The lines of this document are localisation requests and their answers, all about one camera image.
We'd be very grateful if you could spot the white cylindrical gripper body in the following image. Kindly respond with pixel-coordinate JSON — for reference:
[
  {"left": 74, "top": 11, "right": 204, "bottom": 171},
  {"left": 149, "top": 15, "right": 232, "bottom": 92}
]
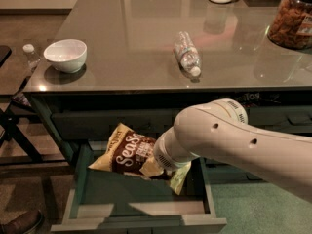
[{"left": 153, "top": 128, "right": 198, "bottom": 171}]

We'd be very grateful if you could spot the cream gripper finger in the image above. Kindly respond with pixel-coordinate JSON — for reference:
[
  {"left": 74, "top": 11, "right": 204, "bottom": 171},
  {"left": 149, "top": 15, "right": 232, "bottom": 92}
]
[{"left": 139, "top": 157, "right": 164, "bottom": 177}]

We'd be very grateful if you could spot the brown SeaSalt chip bag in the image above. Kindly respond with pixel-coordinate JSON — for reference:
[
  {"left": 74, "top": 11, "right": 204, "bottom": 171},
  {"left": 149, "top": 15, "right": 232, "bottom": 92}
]
[{"left": 89, "top": 123, "right": 191, "bottom": 195}]

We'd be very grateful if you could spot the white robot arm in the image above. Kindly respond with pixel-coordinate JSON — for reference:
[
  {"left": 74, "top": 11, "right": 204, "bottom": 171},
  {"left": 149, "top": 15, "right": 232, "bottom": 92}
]
[{"left": 140, "top": 98, "right": 312, "bottom": 202}]

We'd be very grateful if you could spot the middle right drawer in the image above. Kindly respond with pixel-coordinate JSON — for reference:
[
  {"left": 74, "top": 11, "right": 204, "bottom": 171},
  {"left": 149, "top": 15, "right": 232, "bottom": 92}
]
[{"left": 205, "top": 158, "right": 227, "bottom": 166}]

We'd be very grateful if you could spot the bottom right drawer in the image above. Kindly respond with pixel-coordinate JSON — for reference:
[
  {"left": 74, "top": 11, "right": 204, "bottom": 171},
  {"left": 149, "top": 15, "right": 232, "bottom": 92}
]
[{"left": 206, "top": 165, "right": 262, "bottom": 184}]

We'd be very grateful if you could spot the open middle left drawer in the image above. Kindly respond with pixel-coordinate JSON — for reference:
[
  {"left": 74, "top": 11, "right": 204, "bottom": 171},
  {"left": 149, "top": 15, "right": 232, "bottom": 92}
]
[{"left": 51, "top": 143, "right": 227, "bottom": 234}]

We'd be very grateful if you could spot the top left drawer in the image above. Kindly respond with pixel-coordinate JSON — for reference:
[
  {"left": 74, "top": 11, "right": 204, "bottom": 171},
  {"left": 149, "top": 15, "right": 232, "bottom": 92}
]
[{"left": 52, "top": 108, "right": 179, "bottom": 140}]

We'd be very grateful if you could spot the grey counter cabinet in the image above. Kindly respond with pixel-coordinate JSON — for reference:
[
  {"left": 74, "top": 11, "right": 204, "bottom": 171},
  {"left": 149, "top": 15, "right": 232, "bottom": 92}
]
[{"left": 22, "top": 0, "right": 312, "bottom": 234}]

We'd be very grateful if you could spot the dark snack bag in drawer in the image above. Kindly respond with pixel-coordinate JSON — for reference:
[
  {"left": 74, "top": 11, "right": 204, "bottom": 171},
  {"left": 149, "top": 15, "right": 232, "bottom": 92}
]
[{"left": 232, "top": 92, "right": 281, "bottom": 107}]

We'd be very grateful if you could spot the top right drawer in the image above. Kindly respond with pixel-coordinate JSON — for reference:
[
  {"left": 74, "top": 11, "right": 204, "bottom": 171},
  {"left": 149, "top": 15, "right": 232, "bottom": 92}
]
[{"left": 247, "top": 105, "right": 312, "bottom": 136}]

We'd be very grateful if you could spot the clear plastic water bottle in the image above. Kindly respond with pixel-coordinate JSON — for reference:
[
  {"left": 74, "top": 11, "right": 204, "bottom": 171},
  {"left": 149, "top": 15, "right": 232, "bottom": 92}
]
[{"left": 174, "top": 31, "right": 201, "bottom": 77}]

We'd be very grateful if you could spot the white ceramic bowl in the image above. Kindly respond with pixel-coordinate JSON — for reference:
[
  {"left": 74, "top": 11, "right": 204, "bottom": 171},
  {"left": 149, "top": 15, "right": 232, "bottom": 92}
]
[{"left": 44, "top": 39, "right": 88, "bottom": 73}]

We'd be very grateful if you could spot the brown leather shoe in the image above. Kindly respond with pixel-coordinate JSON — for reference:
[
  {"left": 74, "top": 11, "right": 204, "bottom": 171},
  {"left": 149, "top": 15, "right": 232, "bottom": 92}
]
[{"left": 0, "top": 210, "right": 44, "bottom": 234}]

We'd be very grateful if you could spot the small bottle with white cap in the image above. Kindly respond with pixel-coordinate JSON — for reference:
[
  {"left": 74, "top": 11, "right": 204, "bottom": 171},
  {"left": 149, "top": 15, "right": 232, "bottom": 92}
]
[{"left": 22, "top": 44, "right": 41, "bottom": 71}]

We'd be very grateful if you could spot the black side table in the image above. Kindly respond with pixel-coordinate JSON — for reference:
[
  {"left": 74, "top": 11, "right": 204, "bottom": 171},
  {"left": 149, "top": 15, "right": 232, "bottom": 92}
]
[{"left": 0, "top": 44, "right": 67, "bottom": 166}]

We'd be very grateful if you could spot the clear jar of snacks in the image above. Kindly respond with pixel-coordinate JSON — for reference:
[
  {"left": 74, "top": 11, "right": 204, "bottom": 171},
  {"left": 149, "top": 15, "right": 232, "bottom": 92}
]
[{"left": 267, "top": 0, "right": 312, "bottom": 50}]

